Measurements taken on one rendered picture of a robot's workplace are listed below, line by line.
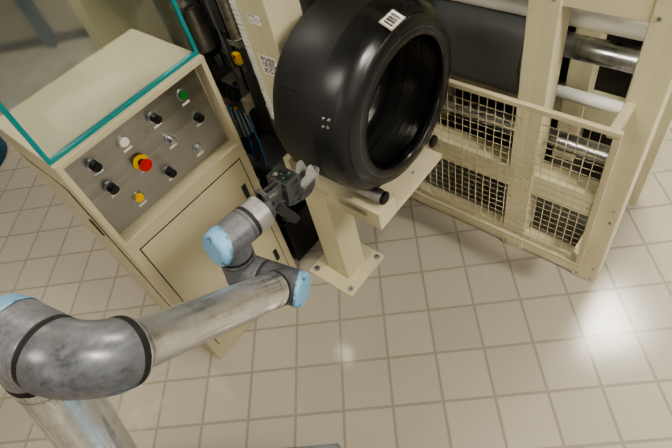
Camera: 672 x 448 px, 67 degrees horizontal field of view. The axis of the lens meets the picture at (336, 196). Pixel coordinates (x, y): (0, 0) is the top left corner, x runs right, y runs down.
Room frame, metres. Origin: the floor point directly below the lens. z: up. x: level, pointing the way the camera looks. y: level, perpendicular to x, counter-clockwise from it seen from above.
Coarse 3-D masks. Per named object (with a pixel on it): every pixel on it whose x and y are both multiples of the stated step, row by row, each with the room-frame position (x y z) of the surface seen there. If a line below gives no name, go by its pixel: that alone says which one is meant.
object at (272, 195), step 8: (280, 168) 0.95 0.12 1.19; (272, 176) 0.93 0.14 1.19; (280, 176) 0.92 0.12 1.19; (288, 176) 0.92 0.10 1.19; (296, 176) 0.91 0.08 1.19; (272, 184) 0.90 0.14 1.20; (280, 184) 0.90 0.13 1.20; (288, 184) 0.89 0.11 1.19; (296, 184) 0.90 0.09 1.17; (256, 192) 0.88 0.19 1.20; (264, 192) 0.88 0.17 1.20; (272, 192) 0.88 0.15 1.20; (280, 192) 0.89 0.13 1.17; (288, 192) 0.88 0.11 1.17; (296, 192) 0.91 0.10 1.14; (264, 200) 0.86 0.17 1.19; (272, 200) 0.88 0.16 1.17; (280, 200) 0.89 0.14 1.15; (288, 200) 0.88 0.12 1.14; (296, 200) 0.90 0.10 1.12; (272, 208) 0.85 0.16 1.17
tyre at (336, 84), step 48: (336, 0) 1.23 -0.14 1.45; (384, 0) 1.17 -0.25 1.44; (288, 48) 1.16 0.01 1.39; (336, 48) 1.07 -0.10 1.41; (384, 48) 1.05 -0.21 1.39; (432, 48) 1.31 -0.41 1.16; (288, 96) 1.08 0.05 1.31; (336, 96) 0.99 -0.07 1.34; (384, 96) 1.38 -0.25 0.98; (432, 96) 1.26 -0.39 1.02; (288, 144) 1.07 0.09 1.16; (336, 144) 0.95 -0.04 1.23; (384, 144) 1.22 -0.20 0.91
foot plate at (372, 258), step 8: (368, 248) 1.46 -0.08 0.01; (368, 256) 1.42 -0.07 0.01; (376, 256) 1.40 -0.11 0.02; (384, 256) 1.40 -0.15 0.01; (320, 264) 1.45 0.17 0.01; (368, 264) 1.37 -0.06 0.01; (376, 264) 1.36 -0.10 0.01; (312, 272) 1.42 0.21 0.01; (320, 272) 1.40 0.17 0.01; (328, 272) 1.39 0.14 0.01; (336, 272) 1.38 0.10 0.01; (360, 272) 1.34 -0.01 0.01; (368, 272) 1.33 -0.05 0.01; (328, 280) 1.35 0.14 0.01; (336, 280) 1.34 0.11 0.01; (344, 280) 1.32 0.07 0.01; (352, 280) 1.31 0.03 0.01; (360, 280) 1.30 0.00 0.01; (344, 288) 1.28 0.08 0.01; (352, 288) 1.27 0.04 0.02; (352, 296) 1.23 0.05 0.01
